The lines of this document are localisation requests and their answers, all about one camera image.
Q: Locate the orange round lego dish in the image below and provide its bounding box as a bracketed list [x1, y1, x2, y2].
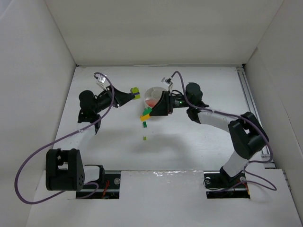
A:
[145, 99, 158, 108]

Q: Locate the multicolour lego assembly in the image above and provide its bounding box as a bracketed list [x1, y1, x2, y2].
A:
[130, 87, 141, 99]

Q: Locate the green and yellow lego stack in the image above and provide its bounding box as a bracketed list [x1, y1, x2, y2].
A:
[140, 107, 152, 122]

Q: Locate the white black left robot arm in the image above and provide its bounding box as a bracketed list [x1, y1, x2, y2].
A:
[45, 87, 135, 191]

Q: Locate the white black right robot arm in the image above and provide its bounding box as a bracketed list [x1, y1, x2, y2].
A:
[148, 83, 269, 188]

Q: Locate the white round divided container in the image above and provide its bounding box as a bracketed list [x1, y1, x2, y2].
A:
[144, 87, 167, 108]

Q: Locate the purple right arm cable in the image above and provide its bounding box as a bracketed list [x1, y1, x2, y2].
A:
[169, 70, 277, 191]

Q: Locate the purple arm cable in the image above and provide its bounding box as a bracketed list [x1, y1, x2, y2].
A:
[169, 70, 277, 191]
[14, 72, 119, 204]

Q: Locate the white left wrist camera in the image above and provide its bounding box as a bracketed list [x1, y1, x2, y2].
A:
[94, 72, 106, 90]

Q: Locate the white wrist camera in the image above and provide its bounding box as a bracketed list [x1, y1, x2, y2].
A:
[94, 72, 106, 90]
[161, 77, 173, 92]

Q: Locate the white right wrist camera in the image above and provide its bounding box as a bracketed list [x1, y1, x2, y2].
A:
[161, 77, 173, 92]

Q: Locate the aluminium side rail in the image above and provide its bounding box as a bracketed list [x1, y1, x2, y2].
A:
[236, 66, 276, 169]

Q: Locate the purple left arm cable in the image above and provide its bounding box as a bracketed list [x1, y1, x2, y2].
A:
[14, 72, 119, 204]

